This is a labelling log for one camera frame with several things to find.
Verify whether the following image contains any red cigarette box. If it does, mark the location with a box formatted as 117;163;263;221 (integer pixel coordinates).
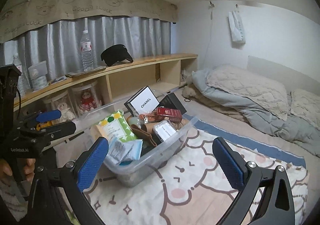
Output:
156;107;182;123

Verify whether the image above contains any clear plastic small case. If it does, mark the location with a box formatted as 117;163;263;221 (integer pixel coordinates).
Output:
152;120;177;142

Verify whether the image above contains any brown leather card sleeve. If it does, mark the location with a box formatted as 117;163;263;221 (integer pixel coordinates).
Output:
130;124;157;147

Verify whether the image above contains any bag of orange cords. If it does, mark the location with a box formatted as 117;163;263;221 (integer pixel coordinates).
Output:
139;112;158;124

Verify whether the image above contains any person's left hand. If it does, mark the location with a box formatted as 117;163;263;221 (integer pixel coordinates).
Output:
1;158;36;185

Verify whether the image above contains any jar with white doll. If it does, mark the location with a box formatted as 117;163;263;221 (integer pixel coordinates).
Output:
43;90;76;124

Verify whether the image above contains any water bottle far left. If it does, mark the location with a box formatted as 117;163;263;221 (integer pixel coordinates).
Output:
11;54;27;98

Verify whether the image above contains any wooden long shelf unit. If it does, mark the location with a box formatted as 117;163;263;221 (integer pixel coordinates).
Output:
14;53;198;115

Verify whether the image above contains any jar with red doll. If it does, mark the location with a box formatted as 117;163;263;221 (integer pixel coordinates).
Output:
71;81;102;116

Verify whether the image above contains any clear plastic jar on shelf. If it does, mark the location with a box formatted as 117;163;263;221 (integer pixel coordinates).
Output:
28;61;48;91

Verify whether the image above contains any grey tablet on shelf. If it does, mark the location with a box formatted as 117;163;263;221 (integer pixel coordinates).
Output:
65;66;106;78

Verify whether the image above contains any green wet wipes pack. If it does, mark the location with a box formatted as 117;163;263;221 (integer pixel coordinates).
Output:
98;110;138;143

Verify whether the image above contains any grey curtain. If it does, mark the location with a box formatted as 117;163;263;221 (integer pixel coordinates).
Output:
1;16;171;89

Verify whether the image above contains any blue tissue pack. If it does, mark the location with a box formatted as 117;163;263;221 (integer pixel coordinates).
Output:
106;139;143;165

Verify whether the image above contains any water bottle near cap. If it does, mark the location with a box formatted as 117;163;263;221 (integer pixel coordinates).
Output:
80;30;94;70

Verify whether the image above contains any cartoon bear print blanket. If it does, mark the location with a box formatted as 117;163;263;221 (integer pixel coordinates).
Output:
85;122;309;224

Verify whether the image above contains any grey blue duvet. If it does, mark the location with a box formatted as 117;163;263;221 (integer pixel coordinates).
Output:
182;69;319;157

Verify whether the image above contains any black visor cap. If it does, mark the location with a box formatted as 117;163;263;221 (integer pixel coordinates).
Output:
100;44;133;67

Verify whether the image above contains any clear plastic storage bin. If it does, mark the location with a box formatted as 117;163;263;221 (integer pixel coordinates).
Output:
80;96;199;187

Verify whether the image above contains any white Chanel box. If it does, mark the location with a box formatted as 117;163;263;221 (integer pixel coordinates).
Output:
124;86;159;116

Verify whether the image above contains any cardboard tube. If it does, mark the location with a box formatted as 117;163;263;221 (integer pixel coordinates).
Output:
141;123;157;134

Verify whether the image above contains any beige quilted pillow right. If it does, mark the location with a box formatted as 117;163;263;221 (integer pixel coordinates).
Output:
291;89;320;130

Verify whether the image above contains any beige quilted pillow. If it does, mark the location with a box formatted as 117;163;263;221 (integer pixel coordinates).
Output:
291;89;320;130
206;64;289;121

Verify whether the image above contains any beige quilted pillow left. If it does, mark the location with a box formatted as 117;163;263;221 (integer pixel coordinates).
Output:
206;64;289;121

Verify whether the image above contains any beige cartoon curtain valance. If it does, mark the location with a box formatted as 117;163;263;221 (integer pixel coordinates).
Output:
1;0;177;43

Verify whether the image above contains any black small box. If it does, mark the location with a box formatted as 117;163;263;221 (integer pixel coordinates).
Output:
158;93;187;115

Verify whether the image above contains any white hanging wall pouch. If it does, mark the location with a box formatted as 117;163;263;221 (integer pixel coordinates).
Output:
228;11;246;44

